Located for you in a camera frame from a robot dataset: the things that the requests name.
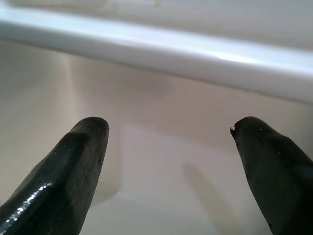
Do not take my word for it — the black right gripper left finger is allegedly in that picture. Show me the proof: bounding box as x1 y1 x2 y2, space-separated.
0 117 110 235

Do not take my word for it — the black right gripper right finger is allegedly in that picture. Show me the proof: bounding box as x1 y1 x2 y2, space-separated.
230 116 313 235

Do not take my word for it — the silver grey fridge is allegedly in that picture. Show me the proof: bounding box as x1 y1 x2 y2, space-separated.
0 0 313 235

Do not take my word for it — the white fridge shelf rail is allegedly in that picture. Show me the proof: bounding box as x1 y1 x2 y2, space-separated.
0 6 313 106

